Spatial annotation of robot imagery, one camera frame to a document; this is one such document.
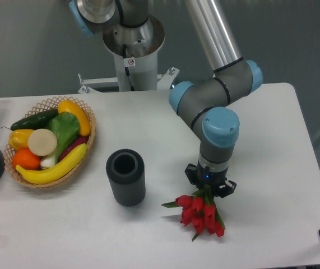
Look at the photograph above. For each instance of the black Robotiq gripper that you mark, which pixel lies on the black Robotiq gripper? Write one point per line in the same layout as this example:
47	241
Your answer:
199	176

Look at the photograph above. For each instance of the red tulip bouquet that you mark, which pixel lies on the red tulip bouquet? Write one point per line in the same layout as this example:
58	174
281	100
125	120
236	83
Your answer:
199	210

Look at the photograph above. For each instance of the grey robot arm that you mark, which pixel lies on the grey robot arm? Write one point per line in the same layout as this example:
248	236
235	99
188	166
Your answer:
134	37

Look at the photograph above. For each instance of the dark grey ribbed vase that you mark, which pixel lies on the dark grey ribbed vase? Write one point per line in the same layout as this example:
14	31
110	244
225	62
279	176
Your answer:
125	169

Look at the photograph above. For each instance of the purple eggplant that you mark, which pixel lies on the purple eggplant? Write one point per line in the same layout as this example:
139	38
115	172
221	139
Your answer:
75	143

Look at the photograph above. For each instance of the yellow banana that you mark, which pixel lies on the yellow banana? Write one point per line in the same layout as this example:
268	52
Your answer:
56	172

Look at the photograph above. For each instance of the green bok choy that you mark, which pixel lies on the green bok choy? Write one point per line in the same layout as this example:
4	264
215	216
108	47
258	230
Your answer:
66	128

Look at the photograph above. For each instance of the yellow squash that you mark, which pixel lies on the yellow squash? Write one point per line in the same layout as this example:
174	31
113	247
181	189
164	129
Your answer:
73	108

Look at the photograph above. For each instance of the round beige disc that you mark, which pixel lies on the round beige disc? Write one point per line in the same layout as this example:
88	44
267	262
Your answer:
42	142

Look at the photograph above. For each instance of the woven wicker basket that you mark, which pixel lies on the woven wicker basket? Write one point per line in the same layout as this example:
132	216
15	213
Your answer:
48	104

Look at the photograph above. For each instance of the green cucumber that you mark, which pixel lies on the green cucumber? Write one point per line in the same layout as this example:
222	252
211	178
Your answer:
35	121

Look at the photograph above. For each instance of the orange fruit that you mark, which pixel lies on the orange fruit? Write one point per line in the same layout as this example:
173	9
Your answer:
26	159

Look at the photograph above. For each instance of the yellow bell pepper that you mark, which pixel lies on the yellow bell pepper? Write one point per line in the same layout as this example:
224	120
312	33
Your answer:
18	139

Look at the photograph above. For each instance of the white metal base frame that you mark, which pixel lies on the white metal base frame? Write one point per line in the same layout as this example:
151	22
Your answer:
164	82

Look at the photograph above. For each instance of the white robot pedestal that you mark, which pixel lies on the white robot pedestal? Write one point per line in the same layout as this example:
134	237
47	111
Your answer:
136	73

